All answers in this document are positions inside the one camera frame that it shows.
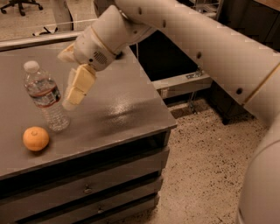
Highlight dark cabinet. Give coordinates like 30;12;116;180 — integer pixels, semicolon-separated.
208;0;280;125

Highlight clear plastic water bottle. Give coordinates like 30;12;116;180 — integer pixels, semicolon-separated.
24;60;70;132

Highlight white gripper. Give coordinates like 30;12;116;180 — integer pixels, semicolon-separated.
58;26;116;111

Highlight grey drawer cabinet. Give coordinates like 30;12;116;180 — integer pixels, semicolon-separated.
0;131;170;224

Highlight black office chair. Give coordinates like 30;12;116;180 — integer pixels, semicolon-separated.
0;0;43;17

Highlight orange fruit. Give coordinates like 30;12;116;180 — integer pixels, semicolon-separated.
23;126;50;151

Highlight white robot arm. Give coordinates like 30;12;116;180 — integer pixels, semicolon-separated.
59;0;280;224

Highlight grey metal rail frame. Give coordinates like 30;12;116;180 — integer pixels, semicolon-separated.
0;0;226;115

